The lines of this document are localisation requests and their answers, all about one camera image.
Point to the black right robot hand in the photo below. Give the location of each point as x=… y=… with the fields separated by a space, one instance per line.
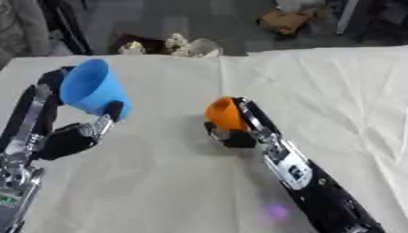
x=240 y=140

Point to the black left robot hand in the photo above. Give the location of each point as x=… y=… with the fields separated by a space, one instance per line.
x=64 y=142

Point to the orange plastic cup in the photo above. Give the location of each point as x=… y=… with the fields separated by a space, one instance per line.
x=225 y=115

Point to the blue plastic cup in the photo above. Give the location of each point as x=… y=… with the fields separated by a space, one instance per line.
x=93 y=88

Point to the silver and black right robot arm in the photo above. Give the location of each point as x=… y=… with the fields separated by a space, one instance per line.
x=324 y=191

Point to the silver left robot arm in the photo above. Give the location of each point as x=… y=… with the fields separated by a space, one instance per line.
x=16 y=188

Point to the black tripod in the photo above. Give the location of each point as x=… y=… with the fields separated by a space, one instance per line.
x=66 y=24

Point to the person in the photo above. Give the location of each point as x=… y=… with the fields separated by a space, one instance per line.
x=18 y=27

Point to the dark chair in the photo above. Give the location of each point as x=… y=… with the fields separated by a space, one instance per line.
x=372 y=18

